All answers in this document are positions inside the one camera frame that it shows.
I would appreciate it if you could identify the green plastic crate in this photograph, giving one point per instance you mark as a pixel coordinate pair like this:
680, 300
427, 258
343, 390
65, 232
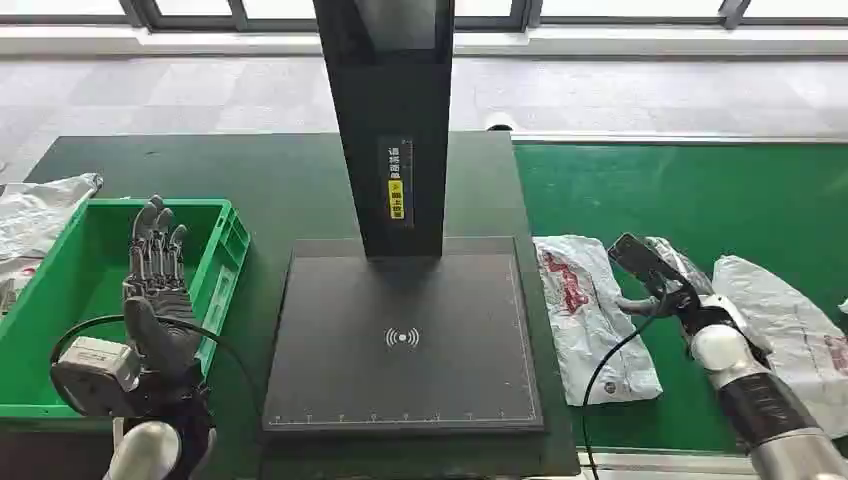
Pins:
73, 278

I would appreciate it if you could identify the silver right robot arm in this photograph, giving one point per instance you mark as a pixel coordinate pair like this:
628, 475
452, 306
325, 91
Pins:
762, 404

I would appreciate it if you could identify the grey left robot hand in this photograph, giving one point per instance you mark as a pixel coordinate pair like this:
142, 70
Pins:
162, 331

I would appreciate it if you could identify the black scanner stand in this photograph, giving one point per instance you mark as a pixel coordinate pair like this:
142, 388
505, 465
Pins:
397, 331

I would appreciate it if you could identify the yellow warning sticker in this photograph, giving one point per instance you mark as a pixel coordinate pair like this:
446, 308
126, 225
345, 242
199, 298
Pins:
396, 199

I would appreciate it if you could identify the small white round object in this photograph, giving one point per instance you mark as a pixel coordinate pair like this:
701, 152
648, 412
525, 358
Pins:
498, 119

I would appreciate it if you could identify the crumpled white plastic parcel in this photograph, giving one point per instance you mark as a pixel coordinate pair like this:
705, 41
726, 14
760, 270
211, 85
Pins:
33, 212

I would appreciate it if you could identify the white parcel with red print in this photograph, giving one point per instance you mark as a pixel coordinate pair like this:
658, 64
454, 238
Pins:
590, 331

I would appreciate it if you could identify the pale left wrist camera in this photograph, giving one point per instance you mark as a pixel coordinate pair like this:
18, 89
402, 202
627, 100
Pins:
99, 361

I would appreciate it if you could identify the green conveyor belt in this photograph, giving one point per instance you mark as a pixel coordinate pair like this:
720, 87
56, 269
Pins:
696, 199

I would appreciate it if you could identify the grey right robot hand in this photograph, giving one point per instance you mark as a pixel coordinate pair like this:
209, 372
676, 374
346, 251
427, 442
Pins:
669, 278

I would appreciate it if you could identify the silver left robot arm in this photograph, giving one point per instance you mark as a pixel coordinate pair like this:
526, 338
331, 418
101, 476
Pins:
146, 450

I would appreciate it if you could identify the puffy pale grey parcel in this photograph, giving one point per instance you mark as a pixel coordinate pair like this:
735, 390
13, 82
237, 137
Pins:
775, 311

